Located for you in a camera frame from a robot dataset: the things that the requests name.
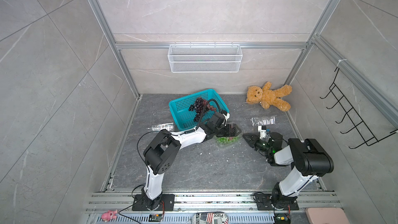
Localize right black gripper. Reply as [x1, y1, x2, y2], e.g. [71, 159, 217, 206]
[244, 135, 273, 155]

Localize green grape bunch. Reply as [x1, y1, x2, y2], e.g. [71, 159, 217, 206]
[216, 137, 240, 146]

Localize clear clamshell container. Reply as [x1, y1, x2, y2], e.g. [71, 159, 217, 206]
[216, 123, 242, 146]
[251, 116, 276, 127]
[151, 122, 174, 132]

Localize dark purple grape bunch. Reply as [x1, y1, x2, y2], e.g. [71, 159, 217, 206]
[188, 97, 217, 122]

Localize teal plastic basket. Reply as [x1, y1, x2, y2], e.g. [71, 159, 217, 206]
[169, 89, 229, 131]

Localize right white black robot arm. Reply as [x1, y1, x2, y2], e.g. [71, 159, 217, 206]
[243, 132, 334, 210]

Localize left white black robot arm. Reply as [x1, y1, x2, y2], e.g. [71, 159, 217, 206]
[142, 111, 241, 210]

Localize brown teddy bear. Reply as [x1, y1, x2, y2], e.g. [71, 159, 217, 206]
[246, 82, 292, 112]

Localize flag pattern object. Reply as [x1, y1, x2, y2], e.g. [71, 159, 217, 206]
[191, 212, 229, 224]

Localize pink pad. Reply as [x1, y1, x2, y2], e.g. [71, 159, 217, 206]
[305, 207, 350, 224]

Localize pink plush toy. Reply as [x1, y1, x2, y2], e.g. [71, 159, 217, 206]
[101, 210, 118, 223]

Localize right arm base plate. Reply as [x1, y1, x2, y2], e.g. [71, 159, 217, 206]
[253, 192, 299, 211]

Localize white wire mesh shelf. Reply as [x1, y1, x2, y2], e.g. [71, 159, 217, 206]
[167, 44, 243, 73]

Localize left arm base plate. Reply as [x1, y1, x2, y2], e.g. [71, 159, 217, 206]
[132, 194, 175, 211]

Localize black wire hook rack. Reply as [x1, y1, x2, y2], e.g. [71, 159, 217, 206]
[319, 68, 398, 150]

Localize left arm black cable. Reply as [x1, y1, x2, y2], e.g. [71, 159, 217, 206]
[118, 99, 222, 224]

